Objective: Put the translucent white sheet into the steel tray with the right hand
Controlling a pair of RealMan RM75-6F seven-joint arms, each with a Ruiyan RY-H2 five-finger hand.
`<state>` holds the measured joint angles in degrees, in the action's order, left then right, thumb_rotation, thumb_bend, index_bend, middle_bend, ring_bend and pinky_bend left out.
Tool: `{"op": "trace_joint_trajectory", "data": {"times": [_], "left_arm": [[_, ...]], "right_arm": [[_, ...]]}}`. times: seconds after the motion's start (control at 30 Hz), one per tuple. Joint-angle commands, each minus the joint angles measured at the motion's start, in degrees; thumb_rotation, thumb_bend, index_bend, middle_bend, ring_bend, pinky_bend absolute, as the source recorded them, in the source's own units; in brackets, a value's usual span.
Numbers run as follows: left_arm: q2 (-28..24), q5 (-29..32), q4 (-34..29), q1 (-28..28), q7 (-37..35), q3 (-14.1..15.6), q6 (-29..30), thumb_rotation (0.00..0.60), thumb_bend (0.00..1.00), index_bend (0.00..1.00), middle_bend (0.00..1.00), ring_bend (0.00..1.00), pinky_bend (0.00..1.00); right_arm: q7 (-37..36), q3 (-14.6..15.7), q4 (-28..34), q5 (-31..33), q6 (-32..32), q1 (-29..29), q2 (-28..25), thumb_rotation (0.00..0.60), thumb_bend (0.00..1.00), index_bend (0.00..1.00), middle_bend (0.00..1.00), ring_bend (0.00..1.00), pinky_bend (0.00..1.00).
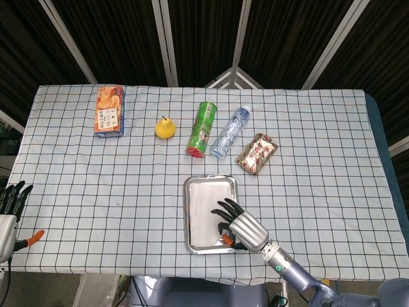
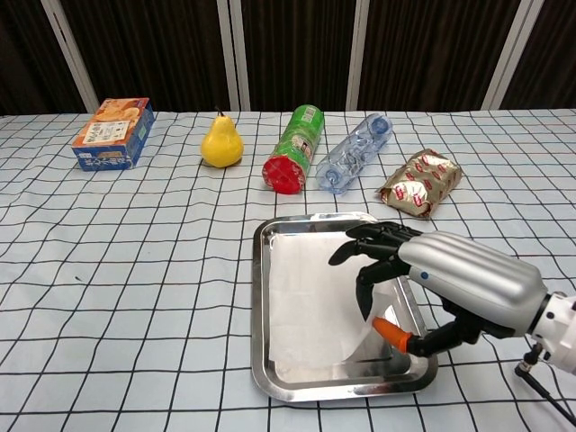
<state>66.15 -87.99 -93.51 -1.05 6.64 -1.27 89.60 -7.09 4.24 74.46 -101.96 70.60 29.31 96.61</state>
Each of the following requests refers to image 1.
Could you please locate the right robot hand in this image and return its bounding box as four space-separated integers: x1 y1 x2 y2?
210 198 270 253

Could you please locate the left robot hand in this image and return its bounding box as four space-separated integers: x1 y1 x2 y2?
0 180 45 264

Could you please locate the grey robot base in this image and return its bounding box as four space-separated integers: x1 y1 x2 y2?
127 275 268 307

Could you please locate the stainless steel tray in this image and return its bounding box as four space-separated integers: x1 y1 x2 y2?
182 174 240 255

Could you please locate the golden foil snack package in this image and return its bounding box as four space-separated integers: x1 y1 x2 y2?
235 132 278 176

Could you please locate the checked white tablecloth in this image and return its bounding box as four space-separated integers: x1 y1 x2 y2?
6 83 404 284

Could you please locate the clear plastic water bottle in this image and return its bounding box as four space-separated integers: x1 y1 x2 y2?
209 105 251 160

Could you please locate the green chip can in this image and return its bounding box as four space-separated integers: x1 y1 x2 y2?
186 101 219 159

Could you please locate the yellow pear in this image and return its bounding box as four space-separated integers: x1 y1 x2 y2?
155 116 177 139

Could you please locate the orange biscuit box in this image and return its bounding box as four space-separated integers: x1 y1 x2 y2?
93 85 125 139

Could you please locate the blue padded table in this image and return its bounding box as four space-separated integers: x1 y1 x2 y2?
365 92 406 279

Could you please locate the dark folding screen panel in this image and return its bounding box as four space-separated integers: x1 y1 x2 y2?
306 0 409 157
0 0 96 129
47 0 178 87
159 0 247 87
236 0 362 90

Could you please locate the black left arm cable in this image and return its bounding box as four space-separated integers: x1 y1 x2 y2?
5 255 13 307

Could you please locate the white metal frame stand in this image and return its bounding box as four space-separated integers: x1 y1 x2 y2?
204 66 265 90

